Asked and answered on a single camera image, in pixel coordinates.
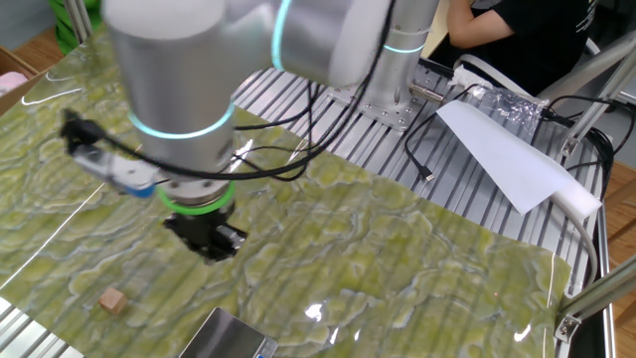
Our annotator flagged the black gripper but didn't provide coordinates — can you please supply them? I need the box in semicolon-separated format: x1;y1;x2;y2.
162;202;248;266

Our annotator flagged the small wooden cube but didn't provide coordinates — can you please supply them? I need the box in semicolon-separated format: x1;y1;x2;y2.
97;286;129;315

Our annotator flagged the bare person forearm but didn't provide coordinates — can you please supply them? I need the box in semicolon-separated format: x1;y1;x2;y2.
445;0;516;50

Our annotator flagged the silver digital pocket scale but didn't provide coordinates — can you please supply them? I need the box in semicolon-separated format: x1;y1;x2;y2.
178;306;279;358

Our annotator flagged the white foam block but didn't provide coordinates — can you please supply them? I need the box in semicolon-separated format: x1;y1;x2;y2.
549;168;603;220

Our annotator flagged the green marble pattern mat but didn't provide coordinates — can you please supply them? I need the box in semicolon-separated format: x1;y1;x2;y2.
0;19;572;358

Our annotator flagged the cardboard box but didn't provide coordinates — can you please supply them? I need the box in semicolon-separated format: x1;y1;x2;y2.
0;45;46;118

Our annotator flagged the pink soft object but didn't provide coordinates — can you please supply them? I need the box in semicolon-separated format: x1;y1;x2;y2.
0;71;30;98

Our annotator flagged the green fabric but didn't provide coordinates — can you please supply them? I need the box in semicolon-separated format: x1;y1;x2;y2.
48;0;103;56

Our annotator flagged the metal cylinder connector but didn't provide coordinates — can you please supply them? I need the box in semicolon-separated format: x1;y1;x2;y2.
409;82;446;104

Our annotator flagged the beige wooden desk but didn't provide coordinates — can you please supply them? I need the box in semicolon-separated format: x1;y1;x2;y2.
429;0;452;59

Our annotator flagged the white paper sheet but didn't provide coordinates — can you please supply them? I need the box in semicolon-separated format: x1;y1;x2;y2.
435;99;580;216

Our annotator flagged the clear plastic bag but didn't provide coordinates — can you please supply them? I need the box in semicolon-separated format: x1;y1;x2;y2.
450;64;551;138

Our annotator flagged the person in black shirt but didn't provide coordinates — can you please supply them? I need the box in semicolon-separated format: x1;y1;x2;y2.
429;0;605;96

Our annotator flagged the grey white chair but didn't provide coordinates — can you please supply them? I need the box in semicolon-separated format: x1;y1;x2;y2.
452;29;636;105

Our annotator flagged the green adapter ring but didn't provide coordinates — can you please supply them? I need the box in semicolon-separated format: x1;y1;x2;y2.
157;181;238;217

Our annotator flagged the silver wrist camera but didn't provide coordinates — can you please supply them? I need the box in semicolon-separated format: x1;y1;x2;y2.
71;142;161;199

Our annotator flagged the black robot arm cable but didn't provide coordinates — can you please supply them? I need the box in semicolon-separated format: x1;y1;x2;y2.
59;0;398;183

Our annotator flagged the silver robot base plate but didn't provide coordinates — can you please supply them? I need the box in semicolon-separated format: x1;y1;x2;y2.
327;64;448;133

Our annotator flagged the black usb cable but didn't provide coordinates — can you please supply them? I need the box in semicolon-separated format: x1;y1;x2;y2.
402;84;481;183

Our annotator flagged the aluminium frame post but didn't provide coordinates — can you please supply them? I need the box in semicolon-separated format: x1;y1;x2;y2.
554;256;636;344
63;0;93;44
560;49;636;158

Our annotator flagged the white flexible hose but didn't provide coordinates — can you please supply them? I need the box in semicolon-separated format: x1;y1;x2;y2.
549;191;600;289

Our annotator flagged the black cable bundle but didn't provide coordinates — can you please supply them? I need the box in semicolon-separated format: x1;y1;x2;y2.
541;93;636;200

